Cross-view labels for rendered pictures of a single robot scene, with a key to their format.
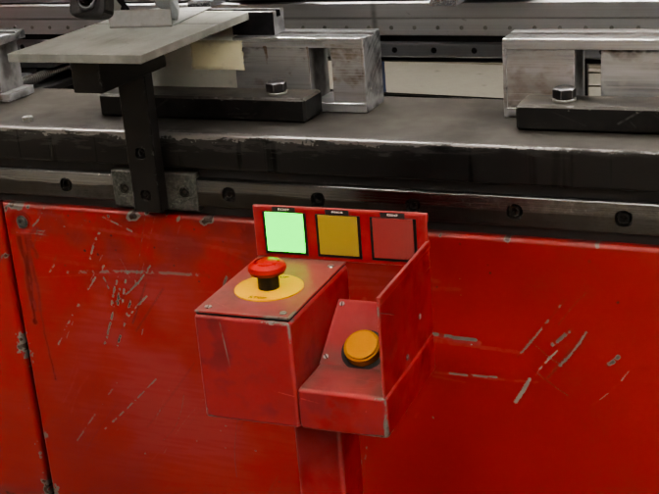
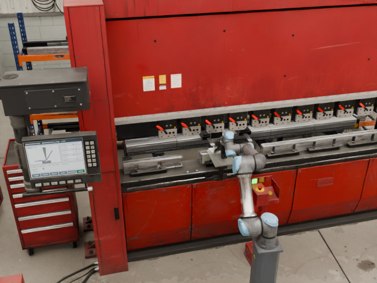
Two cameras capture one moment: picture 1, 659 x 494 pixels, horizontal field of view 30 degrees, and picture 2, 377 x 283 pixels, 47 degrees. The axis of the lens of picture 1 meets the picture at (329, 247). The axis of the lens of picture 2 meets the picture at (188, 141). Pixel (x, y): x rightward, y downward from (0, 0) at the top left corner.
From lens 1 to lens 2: 2.98 m
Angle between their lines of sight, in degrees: 36
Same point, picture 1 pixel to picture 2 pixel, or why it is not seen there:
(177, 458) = (216, 213)
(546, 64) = (268, 149)
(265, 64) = not seen: hidden behind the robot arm
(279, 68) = not seen: hidden behind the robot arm
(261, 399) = (263, 202)
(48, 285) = (198, 194)
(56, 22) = (165, 146)
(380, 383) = (275, 197)
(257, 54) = not seen: hidden behind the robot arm
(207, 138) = (230, 168)
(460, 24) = (238, 137)
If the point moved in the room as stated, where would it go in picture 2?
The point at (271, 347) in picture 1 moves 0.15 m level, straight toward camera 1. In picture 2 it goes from (266, 196) to (281, 205)
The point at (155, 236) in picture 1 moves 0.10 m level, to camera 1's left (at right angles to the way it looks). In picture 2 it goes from (219, 183) to (210, 187)
